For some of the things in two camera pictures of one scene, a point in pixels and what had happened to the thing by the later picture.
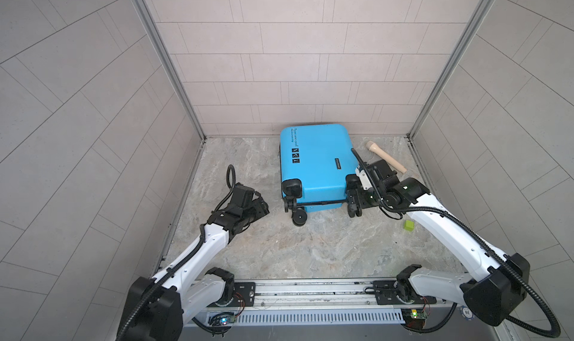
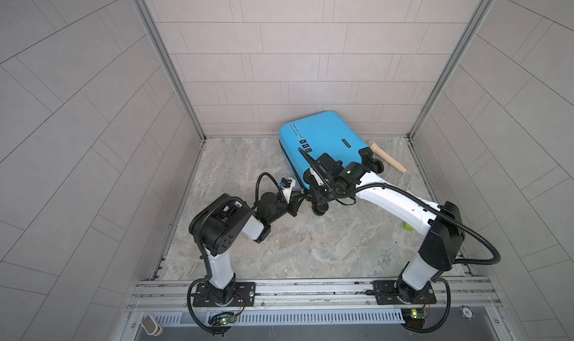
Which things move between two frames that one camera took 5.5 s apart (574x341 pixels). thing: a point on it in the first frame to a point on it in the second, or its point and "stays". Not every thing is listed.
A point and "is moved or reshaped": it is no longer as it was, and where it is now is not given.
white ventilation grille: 320,317 stays
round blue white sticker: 466,312 stays
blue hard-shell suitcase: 318,170 is moved or reshaped
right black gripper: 358,191 to 315,185
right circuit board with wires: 414,318 stays
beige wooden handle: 371,146 stays
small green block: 409,225 stays
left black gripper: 260,207 to 291,208
